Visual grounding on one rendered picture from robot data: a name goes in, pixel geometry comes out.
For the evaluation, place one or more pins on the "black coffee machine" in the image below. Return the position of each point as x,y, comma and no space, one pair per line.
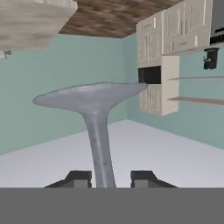
210,58

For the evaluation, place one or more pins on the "black built-in oven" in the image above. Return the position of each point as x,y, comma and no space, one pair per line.
149,75

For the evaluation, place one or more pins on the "beige wall shelf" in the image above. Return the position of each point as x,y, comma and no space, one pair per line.
198,78
198,100

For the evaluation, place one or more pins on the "beige run of cupboards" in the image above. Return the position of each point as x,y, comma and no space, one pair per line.
186,26

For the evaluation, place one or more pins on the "beige tall cupboard unit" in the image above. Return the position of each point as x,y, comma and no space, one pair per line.
169,87

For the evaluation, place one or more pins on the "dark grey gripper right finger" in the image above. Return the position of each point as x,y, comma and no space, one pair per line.
143,177

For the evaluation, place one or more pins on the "beige kitchen island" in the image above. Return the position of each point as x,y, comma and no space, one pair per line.
29,20

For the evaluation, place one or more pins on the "small grey metal fitting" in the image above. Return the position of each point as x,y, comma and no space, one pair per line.
7,53

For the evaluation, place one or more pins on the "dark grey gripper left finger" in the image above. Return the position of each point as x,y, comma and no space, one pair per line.
79,177

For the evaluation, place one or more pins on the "grey steel appliance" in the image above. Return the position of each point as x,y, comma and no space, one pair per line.
218,20

